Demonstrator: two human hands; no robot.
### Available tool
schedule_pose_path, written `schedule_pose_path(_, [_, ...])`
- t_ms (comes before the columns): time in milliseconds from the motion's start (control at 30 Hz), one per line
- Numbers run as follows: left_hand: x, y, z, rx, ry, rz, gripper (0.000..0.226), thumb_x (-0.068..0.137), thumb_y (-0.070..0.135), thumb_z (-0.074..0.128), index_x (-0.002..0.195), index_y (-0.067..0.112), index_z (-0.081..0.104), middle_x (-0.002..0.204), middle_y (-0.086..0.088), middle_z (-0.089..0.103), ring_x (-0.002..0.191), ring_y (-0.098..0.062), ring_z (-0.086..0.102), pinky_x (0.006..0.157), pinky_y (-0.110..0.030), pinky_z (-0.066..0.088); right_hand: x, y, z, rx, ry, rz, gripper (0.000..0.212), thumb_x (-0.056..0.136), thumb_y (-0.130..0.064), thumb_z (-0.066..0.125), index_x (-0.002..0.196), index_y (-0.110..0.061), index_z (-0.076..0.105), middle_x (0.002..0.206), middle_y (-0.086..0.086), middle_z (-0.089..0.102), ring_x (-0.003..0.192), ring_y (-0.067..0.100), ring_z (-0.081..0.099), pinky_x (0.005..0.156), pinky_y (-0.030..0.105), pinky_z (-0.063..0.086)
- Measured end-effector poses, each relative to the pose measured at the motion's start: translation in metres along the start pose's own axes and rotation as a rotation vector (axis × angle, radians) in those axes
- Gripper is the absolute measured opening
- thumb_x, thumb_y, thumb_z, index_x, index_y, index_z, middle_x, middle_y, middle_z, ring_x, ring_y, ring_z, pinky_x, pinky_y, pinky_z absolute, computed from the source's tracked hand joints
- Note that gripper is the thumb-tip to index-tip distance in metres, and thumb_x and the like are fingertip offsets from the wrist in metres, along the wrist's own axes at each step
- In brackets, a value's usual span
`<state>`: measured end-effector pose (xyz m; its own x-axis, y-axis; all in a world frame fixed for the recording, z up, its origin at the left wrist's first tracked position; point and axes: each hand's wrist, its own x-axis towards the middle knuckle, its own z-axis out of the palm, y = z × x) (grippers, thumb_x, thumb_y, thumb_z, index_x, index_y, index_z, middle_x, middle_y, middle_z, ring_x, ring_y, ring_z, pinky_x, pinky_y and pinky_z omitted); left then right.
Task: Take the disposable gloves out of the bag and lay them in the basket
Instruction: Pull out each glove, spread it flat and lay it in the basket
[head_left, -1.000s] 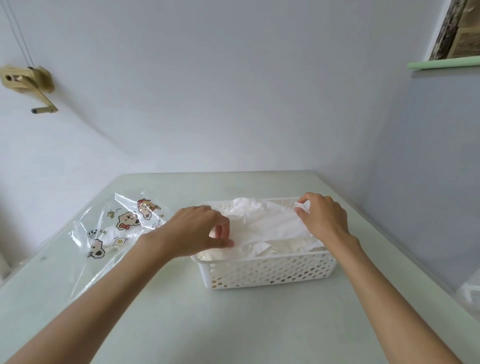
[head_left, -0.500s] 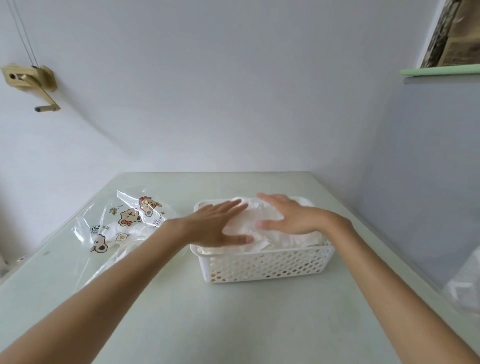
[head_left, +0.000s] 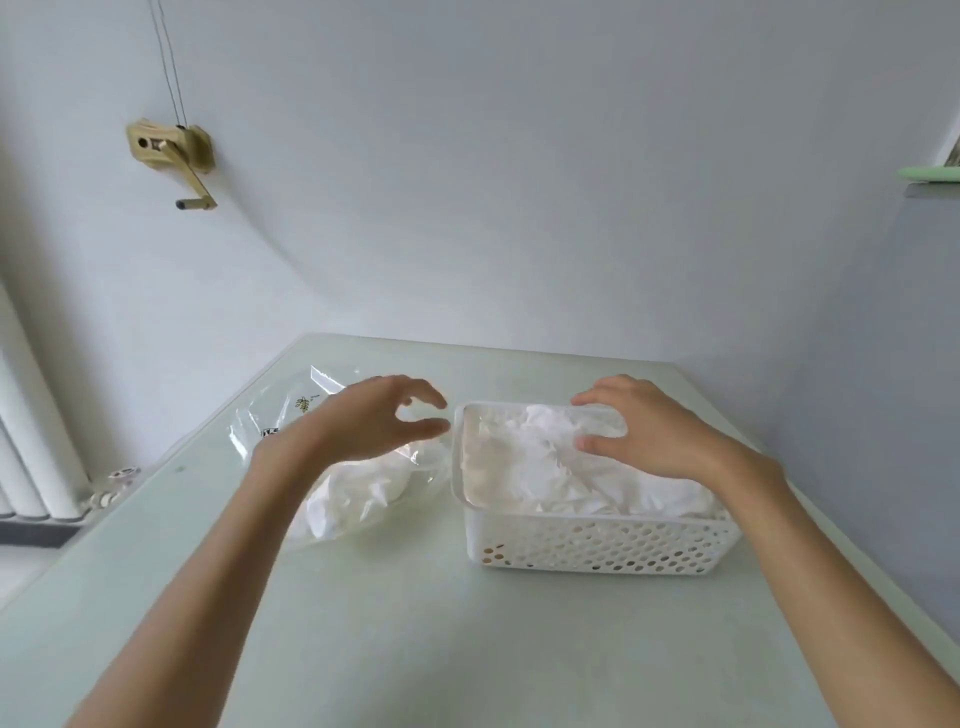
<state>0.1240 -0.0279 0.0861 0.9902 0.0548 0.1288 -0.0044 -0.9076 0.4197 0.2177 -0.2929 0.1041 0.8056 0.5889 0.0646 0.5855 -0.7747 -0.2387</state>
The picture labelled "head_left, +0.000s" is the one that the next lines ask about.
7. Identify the thin steel winch cable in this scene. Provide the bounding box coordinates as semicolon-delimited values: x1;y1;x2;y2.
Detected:
149;0;187;127

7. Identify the white radiator valve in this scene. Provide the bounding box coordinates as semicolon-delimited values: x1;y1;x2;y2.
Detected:
88;464;142;513

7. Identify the white perforated plastic basket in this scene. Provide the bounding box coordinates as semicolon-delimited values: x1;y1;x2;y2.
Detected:
452;401;744;578

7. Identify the person's left forearm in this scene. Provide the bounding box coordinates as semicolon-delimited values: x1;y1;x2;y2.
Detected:
67;457;331;728

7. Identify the person's left hand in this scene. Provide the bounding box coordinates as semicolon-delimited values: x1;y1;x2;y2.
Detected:
249;374;453;498

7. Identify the person's right hand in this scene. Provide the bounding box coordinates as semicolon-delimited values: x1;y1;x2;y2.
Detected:
570;373;787;513

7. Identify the person's right forearm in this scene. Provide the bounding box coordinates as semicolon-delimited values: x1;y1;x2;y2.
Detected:
719;461;960;728

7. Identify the clear bear-print plastic bag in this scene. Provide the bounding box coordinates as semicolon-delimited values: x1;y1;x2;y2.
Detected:
228;367;453;550

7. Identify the white column radiator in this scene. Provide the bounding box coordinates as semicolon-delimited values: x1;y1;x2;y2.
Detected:
0;281;91;521

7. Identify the stack of white gloves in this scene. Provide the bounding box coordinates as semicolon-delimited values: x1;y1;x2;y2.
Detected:
461;404;729;520

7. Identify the brass wall crank winch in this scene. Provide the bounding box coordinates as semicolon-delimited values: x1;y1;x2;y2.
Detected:
125;118;219;213

